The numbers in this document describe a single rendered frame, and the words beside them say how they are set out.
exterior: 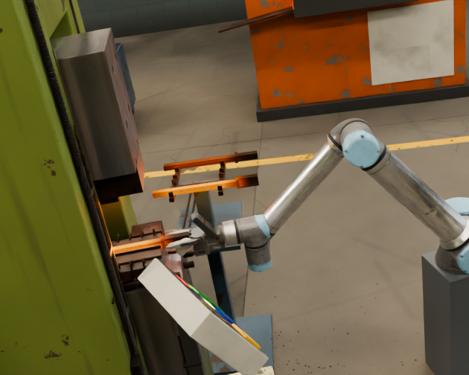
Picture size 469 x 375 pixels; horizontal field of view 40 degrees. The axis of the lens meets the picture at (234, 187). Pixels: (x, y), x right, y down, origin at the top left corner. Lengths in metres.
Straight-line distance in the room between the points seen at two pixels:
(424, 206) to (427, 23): 3.61
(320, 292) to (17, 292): 2.03
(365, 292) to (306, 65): 2.72
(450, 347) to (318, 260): 1.24
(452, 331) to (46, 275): 1.66
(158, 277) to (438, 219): 1.04
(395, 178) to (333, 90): 3.67
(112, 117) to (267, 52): 3.88
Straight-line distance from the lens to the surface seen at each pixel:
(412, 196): 2.33
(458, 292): 2.74
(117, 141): 2.04
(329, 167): 2.40
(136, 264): 2.34
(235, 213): 3.03
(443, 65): 5.96
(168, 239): 2.38
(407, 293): 3.61
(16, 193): 1.84
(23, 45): 1.69
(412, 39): 5.84
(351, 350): 3.28
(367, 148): 2.20
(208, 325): 1.68
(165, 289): 1.82
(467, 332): 2.89
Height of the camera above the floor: 2.21
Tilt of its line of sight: 27 degrees down
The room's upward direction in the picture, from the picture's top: 10 degrees counter-clockwise
